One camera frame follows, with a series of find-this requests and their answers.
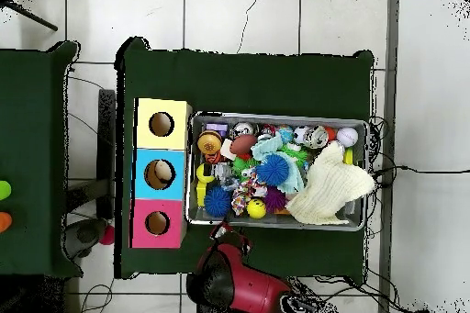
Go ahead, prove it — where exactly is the red ball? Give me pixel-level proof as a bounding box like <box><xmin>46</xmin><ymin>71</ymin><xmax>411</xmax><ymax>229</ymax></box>
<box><xmin>97</xmin><ymin>224</ymin><xmax>116</xmax><ymax>246</ymax></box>

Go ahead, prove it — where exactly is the grey rounded object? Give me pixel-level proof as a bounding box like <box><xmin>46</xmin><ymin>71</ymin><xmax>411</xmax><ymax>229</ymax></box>
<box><xmin>63</xmin><ymin>218</ymin><xmax>108</xmax><ymax>260</ymax></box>

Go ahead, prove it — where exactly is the multicolour rope toy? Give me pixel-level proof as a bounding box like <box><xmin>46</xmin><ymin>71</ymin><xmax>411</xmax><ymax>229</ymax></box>
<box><xmin>229</xmin><ymin>169</ymin><xmax>269</xmax><ymax>217</ymax></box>

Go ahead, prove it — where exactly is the orange round object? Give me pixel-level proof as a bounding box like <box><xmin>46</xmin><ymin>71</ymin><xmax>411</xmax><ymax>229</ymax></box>
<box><xmin>0</xmin><ymin>211</ymin><xmax>13</xmax><ymax>234</ymax></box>

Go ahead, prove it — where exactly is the black cable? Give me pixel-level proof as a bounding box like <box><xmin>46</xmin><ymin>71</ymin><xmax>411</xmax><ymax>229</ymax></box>
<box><xmin>372</xmin><ymin>164</ymin><xmax>470</xmax><ymax>178</ymax></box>

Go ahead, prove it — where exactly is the large blue spiky ball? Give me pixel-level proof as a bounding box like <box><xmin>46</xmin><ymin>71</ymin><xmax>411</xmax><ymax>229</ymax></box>
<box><xmin>254</xmin><ymin>152</ymin><xmax>291</xmax><ymax>186</ymax></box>

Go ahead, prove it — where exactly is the shallow clear mesh bin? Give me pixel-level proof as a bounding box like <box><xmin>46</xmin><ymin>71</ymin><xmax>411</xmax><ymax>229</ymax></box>
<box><xmin>185</xmin><ymin>110</ymin><xmax>370</xmax><ymax>232</ymax></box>

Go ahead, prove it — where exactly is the green spiky ball with eyes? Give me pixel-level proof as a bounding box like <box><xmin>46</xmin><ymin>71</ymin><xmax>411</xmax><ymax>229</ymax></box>
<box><xmin>280</xmin><ymin>142</ymin><xmax>309</xmax><ymax>167</ymax></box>

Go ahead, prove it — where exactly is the black upright panel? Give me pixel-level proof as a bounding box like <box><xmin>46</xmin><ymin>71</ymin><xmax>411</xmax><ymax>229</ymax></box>
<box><xmin>96</xmin><ymin>88</ymin><xmax>117</xmax><ymax>220</ymax></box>

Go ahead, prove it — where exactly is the white baseball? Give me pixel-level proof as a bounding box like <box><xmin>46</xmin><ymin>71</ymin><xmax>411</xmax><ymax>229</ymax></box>
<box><xmin>336</xmin><ymin>126</ymin><xmax>360</xmax><ymax>148</ymax></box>

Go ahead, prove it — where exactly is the yellow smiley ball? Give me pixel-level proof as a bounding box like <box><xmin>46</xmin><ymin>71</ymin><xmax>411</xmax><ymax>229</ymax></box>
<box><xmin>246</xmin><ymin>197</ymin><xmax>268</xmax><ymax>220</ymax></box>

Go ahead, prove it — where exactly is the black rod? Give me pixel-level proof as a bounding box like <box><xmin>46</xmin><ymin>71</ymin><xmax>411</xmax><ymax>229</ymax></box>
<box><xmin>0</xmin><ymin>0</ymin><xmax>59</xmax><ymax>32</ymax></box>

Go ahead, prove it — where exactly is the small blue spiky ball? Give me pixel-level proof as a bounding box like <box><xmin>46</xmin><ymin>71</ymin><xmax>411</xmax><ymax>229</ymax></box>
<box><xmin>203</xmin><ymin>184</ymin><xmax>233</xmax><ymax>218</ymax></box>

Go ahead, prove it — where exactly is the wooden box with three holes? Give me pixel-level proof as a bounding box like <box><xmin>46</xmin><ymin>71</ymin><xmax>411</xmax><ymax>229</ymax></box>
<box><xmin>128</xmin><ymin>97</ymin><xmax>194</xmax><ymax>250</ymax></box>

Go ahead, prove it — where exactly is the brown toy football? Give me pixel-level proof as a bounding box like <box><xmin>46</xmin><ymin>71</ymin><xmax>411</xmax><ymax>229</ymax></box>
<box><xmin>229</xmin><ymin>133</ymin><xmax>259</xmax><ymax>156</ymax></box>

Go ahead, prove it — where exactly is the dark green table cloth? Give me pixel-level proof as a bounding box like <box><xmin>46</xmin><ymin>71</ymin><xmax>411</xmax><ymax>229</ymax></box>
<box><xmin>0</xmin><ymin>40</ymin><xmax>84</xmax><ymax>278</ymax></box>
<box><xmin>114</xmin><ymin>36</ymin><xmax>375</xmax><ymax>285</ymax></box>

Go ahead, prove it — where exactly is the cream knitted cloth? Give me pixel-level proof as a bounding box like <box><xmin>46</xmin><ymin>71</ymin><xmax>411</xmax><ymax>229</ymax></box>
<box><xmin>285</xmin><ymin>141</ymin><xmax>376</xmax><ymax>226</ymax></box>

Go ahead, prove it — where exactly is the teal knitted cloth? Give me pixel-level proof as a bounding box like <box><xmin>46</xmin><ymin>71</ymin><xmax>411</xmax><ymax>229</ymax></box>
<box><xmin>250</xmin><ymin>132</ymin><xmax>306</xmax><ymax>195</ymax></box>

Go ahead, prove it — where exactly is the black and white soccer ball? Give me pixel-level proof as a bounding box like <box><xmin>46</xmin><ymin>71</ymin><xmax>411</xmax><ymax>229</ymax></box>
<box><xmin>292</xmin><ymin>124</ymin><xmax>311</xmax><ymax>145</ymax></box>

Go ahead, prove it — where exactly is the wooden burger toy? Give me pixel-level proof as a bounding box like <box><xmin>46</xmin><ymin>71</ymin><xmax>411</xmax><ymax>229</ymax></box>
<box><xmin>196</xmin><ymin>129</ymin><xmax>224</xmax><ymax>154</ymax></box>

